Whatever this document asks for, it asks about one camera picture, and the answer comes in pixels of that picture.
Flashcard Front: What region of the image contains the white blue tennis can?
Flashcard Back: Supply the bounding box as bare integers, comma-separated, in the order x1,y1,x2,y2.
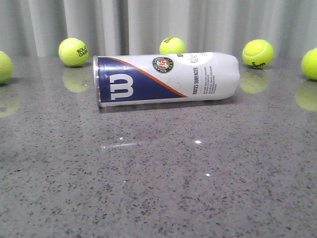
93,52,240,107

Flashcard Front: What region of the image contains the centre tennis ball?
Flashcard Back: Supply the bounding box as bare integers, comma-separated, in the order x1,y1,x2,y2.
159,37,186,54

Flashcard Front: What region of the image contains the Roland Garros tennis ball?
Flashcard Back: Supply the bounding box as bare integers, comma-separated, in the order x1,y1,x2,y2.
58,38,89,67

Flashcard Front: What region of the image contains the Wilson tennis ball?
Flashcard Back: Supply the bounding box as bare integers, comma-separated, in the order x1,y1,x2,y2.
242,39,274,68

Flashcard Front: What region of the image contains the far left tennis ball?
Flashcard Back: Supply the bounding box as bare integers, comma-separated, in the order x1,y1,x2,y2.
0,51,13,84

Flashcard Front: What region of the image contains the far right tennis ball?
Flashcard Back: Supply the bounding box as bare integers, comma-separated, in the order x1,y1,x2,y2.
302,48,317,80

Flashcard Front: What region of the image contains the grey curtain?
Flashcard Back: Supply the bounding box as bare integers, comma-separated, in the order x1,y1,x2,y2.
0,0,317,58

